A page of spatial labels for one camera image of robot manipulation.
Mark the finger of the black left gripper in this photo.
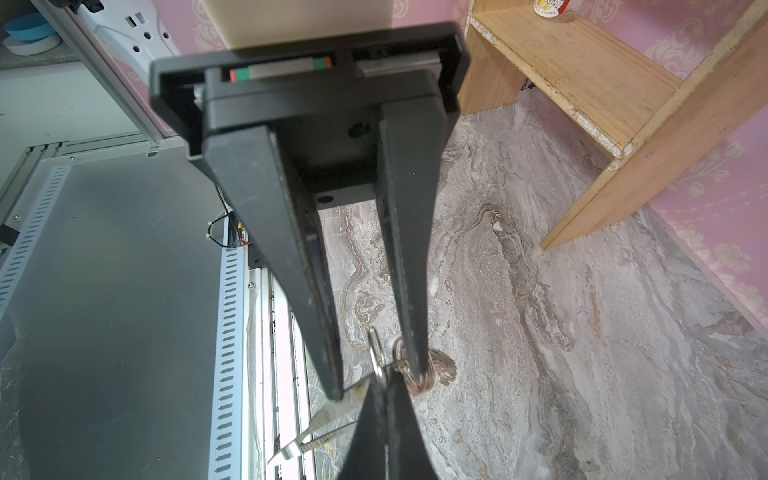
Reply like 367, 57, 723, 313
202, 126, 344, 400
376, 95, 446, 377

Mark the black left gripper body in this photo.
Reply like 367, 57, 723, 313
149, 22, 470, 209

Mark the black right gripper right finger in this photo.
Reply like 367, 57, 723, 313
387, 374, 438, 480

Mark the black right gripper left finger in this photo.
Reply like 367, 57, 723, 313
337, 380, 388, 480

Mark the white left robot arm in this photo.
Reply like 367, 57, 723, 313
59, 1, 470, 400

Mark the small bottle red label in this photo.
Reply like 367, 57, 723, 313
533, 0, 570, 18

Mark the wooden two-tier shelf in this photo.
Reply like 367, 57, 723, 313
459, 1, 767, 250

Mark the blue bowl on white plate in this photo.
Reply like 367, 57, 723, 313
3, 13, 62, 57

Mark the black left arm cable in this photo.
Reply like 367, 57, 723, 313
206, 185, 253, 248

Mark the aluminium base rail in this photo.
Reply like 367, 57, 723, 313
0, 137, 313, 480

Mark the aluminium corner wall profile left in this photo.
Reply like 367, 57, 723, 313
33, 1, 180, 143

